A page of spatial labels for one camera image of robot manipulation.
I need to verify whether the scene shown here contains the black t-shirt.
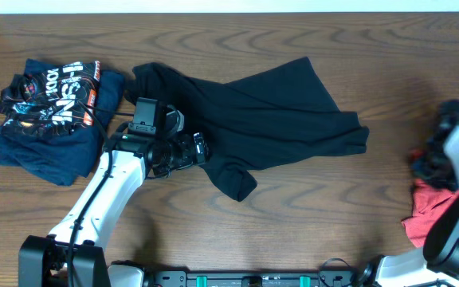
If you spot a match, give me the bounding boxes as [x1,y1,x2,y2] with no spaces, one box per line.
[126,57,369,202]

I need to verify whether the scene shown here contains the red t-shirt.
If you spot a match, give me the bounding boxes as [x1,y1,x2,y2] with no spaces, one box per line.
[402,179,459,248]

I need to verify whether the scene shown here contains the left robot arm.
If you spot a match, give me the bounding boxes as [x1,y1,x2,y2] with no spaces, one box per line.
[18,98,210,287]

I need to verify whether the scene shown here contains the folded navy blue shirt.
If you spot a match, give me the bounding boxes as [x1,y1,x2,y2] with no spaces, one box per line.
[0,59,124,186]

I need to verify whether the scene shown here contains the folded black printed shirt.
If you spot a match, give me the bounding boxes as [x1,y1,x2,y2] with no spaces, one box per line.
[0,61,100,138]

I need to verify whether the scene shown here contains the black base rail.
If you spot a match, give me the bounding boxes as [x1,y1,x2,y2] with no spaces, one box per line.
[153,269,357,287]

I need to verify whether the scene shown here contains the right black cable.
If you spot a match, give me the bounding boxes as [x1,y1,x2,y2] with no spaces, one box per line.
[316,258,358,287]

